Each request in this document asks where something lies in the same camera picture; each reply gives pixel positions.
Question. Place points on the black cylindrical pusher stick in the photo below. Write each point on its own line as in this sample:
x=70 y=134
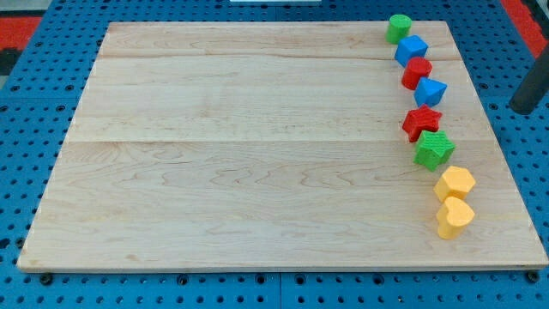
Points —
x=533 y=87

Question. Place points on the red cylinder block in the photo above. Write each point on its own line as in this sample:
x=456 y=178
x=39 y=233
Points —
x=416 y=68

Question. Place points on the yellow hexagon block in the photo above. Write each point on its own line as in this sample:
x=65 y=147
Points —
x=454 y=182

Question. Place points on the green cylinder block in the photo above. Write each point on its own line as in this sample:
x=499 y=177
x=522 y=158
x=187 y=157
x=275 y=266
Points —
x=398 y=28

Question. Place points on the blue cube block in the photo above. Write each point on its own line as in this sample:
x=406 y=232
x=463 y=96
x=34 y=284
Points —
x=410 y=47

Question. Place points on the green star block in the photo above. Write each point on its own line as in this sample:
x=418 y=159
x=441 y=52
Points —
x=433 y=149

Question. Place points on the blue triangle block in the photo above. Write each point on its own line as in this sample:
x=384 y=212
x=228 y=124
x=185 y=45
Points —
x=429 y=92

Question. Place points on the wooden board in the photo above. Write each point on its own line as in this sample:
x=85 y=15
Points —
x=269 y=146

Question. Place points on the yellow heart block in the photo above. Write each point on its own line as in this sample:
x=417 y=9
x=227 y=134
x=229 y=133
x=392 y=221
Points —
x=453 y=217

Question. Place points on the red star block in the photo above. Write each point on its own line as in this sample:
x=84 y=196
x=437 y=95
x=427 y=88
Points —
x=420 y=119

